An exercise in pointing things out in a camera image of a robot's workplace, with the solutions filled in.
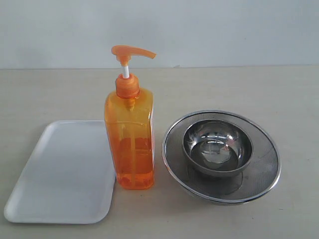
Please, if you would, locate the orange pump soap bottle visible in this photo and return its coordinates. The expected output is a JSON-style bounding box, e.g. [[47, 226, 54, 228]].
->
[[104, 45, 156, 190]]

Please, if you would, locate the white rectangular plastic tray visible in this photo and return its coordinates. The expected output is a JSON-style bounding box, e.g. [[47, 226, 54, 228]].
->
[[4, 120, 116, 224]]

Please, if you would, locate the steel mesh strainer basin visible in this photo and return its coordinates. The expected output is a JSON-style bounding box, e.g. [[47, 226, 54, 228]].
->
[[161, 110, 281, 205]]

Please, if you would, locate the small stainless steel bowl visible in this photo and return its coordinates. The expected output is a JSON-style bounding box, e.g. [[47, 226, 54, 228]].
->
[[182, 119, 254, 178]]

